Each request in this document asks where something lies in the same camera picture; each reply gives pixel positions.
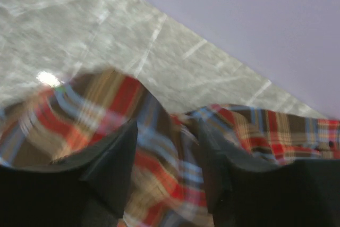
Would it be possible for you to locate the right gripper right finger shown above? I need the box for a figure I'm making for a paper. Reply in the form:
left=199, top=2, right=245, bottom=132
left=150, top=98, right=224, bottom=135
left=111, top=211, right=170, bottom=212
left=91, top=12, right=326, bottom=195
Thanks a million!
left=198, top=121, right=339, bottom=226

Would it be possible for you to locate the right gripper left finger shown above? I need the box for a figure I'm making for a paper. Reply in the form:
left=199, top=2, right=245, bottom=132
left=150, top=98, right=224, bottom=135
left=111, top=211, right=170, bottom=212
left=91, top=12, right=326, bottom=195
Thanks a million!
left=1, top=121, right=138, bottom=226

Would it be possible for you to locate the red brown plaid shirt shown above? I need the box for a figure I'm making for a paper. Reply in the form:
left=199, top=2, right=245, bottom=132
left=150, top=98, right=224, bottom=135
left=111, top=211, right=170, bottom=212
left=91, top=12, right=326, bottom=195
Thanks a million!
left=1, top=68, right=339, bottom=226

